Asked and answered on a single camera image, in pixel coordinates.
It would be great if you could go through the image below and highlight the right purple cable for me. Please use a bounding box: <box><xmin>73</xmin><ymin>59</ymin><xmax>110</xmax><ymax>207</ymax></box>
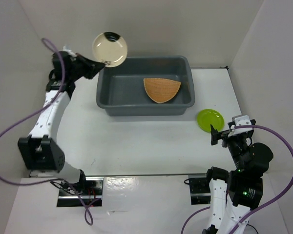
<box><xmin>181</xmin><ymin>125</ymin><xmax>293</xmax><ymax>234</ymax></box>

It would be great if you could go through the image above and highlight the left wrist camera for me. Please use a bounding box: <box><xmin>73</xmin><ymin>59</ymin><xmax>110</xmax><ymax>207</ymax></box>
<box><xmin>63</xmin><ymin>45</ymin><xmax>77</xmax><ymax>58</ymax></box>

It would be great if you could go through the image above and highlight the orange woven triangular basket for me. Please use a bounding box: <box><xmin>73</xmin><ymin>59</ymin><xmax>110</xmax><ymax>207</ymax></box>
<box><xmin>143</xmin><ymin>78</ymin><xmax>181</xmax><ymax>104</ymax></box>

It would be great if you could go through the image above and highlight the grey plastic bin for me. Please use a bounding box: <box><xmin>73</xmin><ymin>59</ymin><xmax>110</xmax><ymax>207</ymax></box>
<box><xmin>96</xmin><ymin>56</ymin><xmax>195</xmax><ymax>117</ymax></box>

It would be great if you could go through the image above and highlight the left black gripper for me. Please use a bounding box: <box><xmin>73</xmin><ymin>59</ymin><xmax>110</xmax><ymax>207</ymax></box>
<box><xmin>69</xmin><ymin>53</ymin><xmax>106</xmax><ymax>81</ymax></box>

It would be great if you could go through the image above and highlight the green round plate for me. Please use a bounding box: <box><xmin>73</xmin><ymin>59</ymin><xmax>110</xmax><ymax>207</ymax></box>
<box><xmin>197</xmin><ymin>109</ymin><xmax>224</xmax><ymax>133</ymax></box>

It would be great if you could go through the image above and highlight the cream plate with black mark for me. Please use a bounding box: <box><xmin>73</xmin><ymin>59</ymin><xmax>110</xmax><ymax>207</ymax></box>
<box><xmin>92</xmin><ymin>32</ymin><xmax>128</xmax><ymax>68</ymax></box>

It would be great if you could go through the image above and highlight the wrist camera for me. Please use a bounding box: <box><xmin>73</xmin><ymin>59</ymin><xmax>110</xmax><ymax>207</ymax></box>
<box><xmin>63</xmin><ymin>45</ymin><xmax>77</xmax><ymax>58</ymax></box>
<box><xmin>228</xmin><ymin>115</ymin><xmax>253</xmax><ymax>137</ymax></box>

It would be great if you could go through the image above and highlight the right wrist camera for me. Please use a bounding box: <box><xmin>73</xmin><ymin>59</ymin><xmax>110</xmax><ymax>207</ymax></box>
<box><xmin>228</xmin><ymin>115</ymin><xmax>253</xmax><ymax>137</ymax></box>

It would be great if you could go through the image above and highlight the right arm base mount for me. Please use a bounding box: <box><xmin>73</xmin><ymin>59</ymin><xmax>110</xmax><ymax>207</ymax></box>
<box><xmin>184</xmin><ymin>174</ymin><xmax>211</xmax><ymax>205</ymax></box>

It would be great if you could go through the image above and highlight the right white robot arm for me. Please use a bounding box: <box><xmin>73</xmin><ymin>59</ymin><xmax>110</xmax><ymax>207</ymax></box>
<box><xmin>202</xmin><ymin>128</ymin><xmax>273</xmax><ymax>234</ymax></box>

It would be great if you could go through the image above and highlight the aluminium table edge rail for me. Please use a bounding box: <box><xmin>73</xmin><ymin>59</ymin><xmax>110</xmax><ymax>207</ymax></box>
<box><xmin>29</xmin><ymin>170</ymin><xmax>40</xmax><ymax>177</ymax></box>

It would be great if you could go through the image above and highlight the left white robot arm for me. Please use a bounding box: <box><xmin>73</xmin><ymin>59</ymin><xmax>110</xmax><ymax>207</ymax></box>
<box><xmin>18</xmin><ymin>51</ymin><xmax>105</xmax><ymax>195</ymax></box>

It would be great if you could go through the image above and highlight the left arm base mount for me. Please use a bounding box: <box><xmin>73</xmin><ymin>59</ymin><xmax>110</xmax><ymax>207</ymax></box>
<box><xmin>50</xmin><ymin>177</ymin><xmax>104</xmax><ymax>207</ymax></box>

